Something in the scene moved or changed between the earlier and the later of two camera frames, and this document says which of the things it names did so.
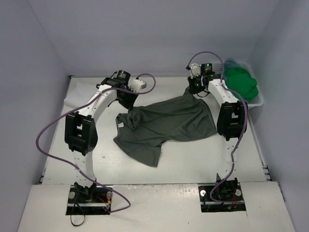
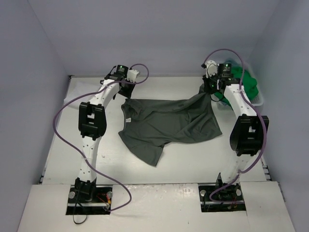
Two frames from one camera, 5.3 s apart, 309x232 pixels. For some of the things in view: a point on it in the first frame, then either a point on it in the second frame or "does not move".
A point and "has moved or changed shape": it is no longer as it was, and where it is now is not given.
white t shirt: x=81 y=91 does not move
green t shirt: x=239 y=80 does not move
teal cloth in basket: x=229 y=64 does not move
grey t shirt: x=141 y=130 has moved or changed shape
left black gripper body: x=127 y=101 to x=127 y=89
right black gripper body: x=193 y=85 to x=208 y=85
